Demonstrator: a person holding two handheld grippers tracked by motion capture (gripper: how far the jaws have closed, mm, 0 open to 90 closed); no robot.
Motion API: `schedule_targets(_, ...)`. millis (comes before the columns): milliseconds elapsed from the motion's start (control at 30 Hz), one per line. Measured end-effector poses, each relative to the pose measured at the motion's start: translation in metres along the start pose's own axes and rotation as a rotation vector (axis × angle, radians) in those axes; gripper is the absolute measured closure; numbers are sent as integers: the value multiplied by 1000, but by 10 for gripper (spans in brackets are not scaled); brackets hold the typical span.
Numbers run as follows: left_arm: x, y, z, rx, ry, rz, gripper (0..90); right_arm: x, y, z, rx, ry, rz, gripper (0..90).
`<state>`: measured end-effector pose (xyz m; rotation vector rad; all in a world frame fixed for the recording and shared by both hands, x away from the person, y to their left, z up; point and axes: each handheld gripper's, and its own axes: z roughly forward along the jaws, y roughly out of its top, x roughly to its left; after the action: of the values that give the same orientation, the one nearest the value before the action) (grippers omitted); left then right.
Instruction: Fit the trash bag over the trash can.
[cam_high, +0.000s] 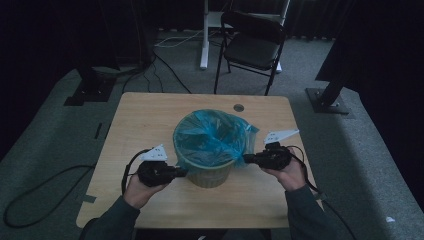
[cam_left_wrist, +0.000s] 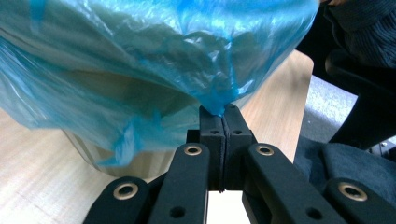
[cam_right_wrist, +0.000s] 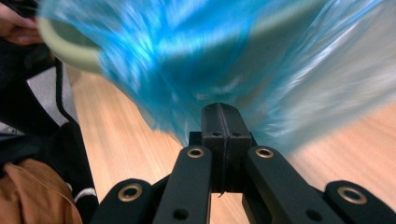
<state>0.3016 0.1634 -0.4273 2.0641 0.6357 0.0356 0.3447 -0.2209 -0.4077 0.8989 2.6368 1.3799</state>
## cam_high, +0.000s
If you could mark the black folding chair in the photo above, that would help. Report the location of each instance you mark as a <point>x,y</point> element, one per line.
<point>251,50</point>

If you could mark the green ribbed bin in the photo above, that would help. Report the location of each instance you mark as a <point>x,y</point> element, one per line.
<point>210,176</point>

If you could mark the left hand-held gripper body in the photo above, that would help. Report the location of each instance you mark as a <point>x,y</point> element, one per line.
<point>155,173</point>

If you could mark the blue plastic bag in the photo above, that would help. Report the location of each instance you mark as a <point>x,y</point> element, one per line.
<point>213,136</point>

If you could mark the person's right hand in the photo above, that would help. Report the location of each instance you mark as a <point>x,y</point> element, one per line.
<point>293,176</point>

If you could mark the black stand base plate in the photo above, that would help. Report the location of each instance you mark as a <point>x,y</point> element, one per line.
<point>91,90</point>

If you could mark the grey tape strip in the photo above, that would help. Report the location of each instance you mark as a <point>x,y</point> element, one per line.
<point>319,196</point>
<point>88,198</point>

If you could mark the black stand with square base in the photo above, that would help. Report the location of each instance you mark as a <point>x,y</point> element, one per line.
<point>326,101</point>

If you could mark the small white paper scrap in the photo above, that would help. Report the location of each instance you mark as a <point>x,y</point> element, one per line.
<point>390,219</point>

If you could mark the dark curtain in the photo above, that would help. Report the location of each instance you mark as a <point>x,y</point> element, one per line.
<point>376,43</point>

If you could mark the person's left hand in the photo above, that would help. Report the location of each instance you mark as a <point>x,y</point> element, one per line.
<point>140,195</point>

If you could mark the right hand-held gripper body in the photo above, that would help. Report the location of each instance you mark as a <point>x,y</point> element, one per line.
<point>276,156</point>

